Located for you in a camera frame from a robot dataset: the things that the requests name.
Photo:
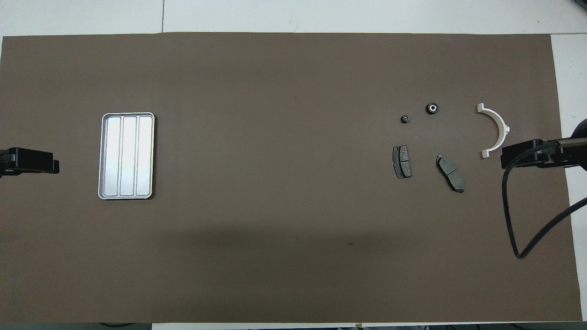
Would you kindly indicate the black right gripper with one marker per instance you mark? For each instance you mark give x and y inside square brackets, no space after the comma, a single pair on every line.
[527,156]

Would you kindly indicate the silver metal tray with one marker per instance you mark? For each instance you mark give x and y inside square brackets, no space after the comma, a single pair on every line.
[144,137]

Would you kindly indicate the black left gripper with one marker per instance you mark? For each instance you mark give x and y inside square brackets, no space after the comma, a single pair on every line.
[30,160]

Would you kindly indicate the large black bearing gear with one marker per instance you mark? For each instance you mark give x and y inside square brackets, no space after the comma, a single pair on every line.
[432,108]

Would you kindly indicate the long dark brake pad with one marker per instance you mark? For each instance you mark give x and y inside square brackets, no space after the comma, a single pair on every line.
[450,173]

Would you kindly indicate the white semicircular plastic bracket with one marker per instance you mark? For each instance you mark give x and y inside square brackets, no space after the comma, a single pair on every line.
[501,124]

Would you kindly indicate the short dark brake pad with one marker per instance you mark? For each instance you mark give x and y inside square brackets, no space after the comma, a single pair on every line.
[402,161]

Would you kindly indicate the brown table mat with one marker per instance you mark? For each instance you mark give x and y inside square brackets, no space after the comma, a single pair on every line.
[293,137]

